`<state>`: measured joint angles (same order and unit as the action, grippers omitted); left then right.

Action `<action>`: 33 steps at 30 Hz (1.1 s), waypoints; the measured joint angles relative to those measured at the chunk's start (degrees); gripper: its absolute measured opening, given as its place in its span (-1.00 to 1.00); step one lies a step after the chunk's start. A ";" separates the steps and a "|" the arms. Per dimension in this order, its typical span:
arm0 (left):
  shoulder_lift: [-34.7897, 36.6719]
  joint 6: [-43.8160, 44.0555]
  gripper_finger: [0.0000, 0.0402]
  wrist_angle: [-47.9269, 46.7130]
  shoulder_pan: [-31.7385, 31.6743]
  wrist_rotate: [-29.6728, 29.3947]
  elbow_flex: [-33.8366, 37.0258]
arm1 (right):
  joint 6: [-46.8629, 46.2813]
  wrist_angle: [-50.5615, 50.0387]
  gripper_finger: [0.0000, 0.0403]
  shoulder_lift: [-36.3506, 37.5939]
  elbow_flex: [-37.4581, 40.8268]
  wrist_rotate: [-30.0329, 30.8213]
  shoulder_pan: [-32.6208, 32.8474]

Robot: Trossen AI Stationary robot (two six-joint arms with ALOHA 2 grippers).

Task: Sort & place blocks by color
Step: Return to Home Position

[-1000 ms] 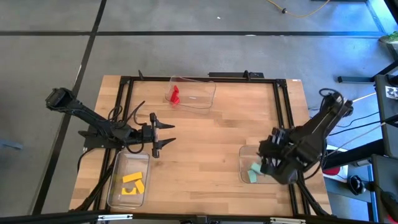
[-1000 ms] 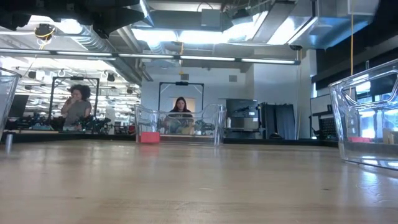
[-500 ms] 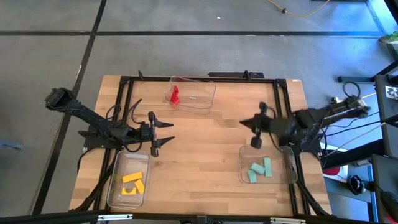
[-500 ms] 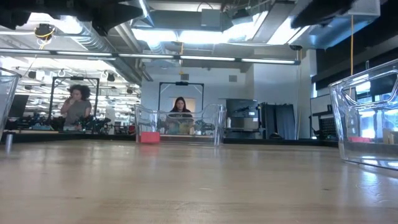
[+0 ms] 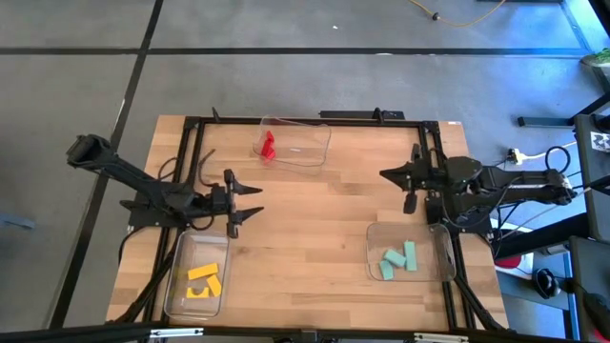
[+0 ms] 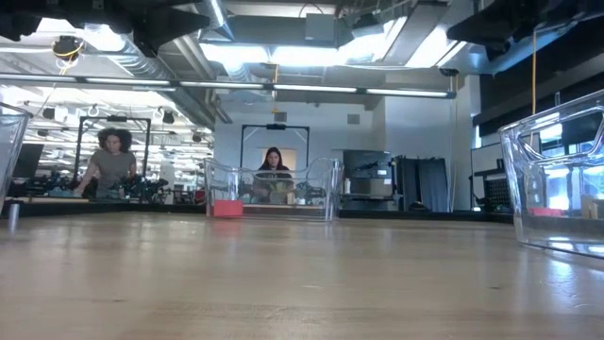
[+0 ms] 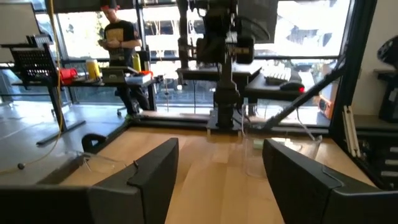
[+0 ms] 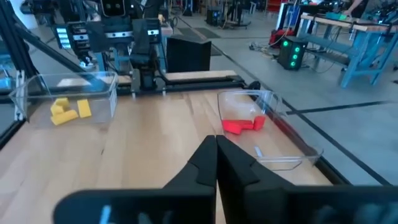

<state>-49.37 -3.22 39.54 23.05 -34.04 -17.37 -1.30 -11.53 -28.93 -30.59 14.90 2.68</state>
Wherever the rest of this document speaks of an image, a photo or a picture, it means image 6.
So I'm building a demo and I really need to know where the black cabinet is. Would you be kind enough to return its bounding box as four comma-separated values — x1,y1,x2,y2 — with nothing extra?
342,149,394,200

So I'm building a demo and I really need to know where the long ceiling light bar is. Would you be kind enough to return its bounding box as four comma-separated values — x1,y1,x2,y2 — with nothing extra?
0,73,457,100

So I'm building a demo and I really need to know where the red plastic bin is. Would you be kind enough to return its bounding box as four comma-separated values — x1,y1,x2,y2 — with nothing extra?
527,206,566,218

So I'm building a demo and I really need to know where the dark curtain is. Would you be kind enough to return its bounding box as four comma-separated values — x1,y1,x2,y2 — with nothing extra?
393,155,449,213

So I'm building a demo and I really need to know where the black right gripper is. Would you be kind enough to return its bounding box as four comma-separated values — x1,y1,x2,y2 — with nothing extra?
446,0,604,60

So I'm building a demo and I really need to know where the black table frame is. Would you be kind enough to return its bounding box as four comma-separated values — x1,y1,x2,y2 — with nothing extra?
0,197,515,226

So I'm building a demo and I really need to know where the black monitor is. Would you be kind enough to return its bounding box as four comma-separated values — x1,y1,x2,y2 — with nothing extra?
11,143,45,183

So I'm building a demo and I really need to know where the clear plastic bin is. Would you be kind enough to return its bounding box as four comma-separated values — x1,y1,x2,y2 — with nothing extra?
496,88,604,261
203,156,344,223
0,101,33,213

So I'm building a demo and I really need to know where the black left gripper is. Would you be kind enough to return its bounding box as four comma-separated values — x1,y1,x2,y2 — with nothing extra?
0,0,211,58

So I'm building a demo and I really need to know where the person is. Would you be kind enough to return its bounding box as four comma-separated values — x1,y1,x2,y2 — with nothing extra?
254,146,296,180
73,127,139,199

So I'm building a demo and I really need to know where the silver ventilation duct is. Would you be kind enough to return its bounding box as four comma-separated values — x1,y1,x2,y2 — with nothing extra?
108,0,235,128

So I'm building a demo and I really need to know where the red cube block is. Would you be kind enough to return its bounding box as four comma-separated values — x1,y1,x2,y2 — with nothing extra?
210,199,245,219

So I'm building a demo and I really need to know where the black pegboard rack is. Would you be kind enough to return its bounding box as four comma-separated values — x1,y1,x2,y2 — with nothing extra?
469,155,545,213

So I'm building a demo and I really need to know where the small grey cylinder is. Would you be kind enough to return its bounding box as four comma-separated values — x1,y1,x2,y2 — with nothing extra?
7,200,22,235

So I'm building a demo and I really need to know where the round black ceiling device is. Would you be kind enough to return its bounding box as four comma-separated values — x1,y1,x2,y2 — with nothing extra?
50,35,85,62

